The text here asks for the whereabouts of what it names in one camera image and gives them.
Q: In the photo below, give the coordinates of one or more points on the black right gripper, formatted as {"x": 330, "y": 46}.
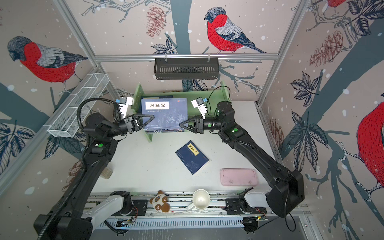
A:
{"x": 201, "y": 125}

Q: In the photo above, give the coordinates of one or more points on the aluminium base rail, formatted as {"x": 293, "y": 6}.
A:
{"x": 223, "y": 211}

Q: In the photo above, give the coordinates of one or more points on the dark blue book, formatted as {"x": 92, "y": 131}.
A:
{"x": 168, "y": 113}
{"x": 158, "y": 97}
{"x": 192, "y": 157}

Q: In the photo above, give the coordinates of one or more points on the white ceramic mug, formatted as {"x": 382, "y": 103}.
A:
{"x": 200, "y": 200}

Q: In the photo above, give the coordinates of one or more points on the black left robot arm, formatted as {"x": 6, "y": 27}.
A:
{"x": 67, "y": 219}

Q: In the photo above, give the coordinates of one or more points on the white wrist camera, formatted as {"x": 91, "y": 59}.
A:
{"x": 199, "y": 103}
{"x": 124, "y": 103}

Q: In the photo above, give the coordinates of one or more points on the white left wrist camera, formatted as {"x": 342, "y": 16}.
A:
{"x": 124, "y": 103}

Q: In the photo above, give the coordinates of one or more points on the green wooden shelf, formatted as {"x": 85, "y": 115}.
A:
{"x": 219, "y": 95}

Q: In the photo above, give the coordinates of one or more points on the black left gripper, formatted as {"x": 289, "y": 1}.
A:
{"x": 133, "y": 124}

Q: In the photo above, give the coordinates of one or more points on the pink plastic tray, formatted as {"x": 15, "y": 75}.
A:
{"x": 239, "y": 177}

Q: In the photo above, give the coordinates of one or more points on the small glass spice jar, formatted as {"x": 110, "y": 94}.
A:
{"x": 106, "y": 173}

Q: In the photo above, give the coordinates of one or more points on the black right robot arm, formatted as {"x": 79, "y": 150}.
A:
{"x": 287, "y": 186}

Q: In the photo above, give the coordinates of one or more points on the black hanging wall basket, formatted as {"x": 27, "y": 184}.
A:
{"x": 187, "y": 69}

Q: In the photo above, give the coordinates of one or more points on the brown white plush toy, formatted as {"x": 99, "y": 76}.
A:
{"x": 160, "y": 202}

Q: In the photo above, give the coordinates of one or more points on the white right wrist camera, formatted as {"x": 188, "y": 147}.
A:
{"x": 199, "y": 103}

